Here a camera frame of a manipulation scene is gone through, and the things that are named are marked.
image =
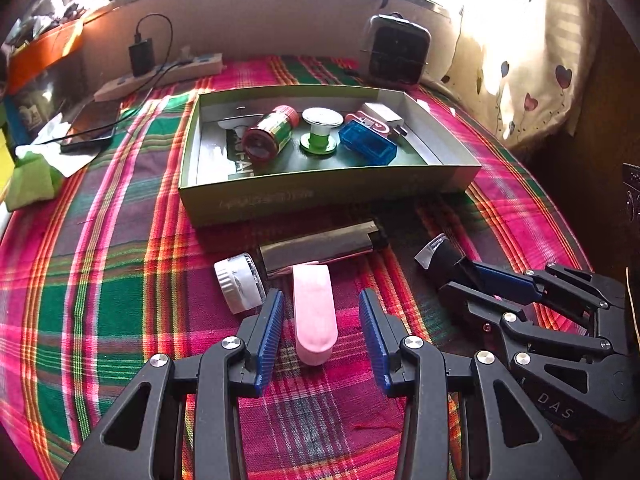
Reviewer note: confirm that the red cap jar green label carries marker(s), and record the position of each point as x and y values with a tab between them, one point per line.
272	132

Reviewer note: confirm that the black charger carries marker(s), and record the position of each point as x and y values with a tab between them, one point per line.
142	57

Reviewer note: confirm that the white paper sheet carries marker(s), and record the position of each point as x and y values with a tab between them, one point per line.
65	160

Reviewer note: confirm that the blue plastic case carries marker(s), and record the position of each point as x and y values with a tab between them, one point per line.
367	142

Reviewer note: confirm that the black device with buttons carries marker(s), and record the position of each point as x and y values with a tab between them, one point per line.
632	195

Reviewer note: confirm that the green and white spool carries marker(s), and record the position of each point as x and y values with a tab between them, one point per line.
320	120

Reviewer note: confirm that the pink plastic case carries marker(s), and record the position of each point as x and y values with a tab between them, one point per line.
312	320

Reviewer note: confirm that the plaid blanket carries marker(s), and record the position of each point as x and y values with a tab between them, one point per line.
100	285

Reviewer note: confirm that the black trimmer with clear cap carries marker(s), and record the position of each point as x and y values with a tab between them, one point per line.
447	265

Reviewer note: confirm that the green cardboard box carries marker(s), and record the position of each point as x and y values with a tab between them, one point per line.
300	195

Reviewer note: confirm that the grey fan heater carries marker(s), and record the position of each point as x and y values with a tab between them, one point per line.
400	55

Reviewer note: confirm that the green tissue packet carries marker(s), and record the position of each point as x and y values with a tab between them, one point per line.
32	182

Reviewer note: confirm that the cream heart print cloth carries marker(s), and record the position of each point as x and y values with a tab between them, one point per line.
520	60

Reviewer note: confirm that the orange planter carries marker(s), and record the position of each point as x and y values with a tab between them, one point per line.
40	55

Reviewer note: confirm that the white power strip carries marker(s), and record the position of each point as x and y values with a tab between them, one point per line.
190	66

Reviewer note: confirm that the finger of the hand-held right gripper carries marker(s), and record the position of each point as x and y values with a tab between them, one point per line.
505	282
480	305

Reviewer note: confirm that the silver lighter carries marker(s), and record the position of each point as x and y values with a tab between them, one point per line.
320	250

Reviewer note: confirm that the white round cap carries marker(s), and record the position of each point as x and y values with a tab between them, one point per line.
237	282

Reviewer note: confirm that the black smartphone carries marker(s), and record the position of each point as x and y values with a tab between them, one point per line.
90	127

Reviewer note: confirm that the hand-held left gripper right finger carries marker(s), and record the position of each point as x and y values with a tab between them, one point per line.
375	340

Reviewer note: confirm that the yellow-green cardboard box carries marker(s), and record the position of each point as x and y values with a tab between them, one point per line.
4	160

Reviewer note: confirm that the potted plants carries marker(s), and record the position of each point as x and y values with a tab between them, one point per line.
35	27

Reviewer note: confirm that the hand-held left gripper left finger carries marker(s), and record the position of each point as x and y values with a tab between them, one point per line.
267	340

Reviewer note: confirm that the white power adapter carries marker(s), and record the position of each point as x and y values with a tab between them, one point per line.
382	112

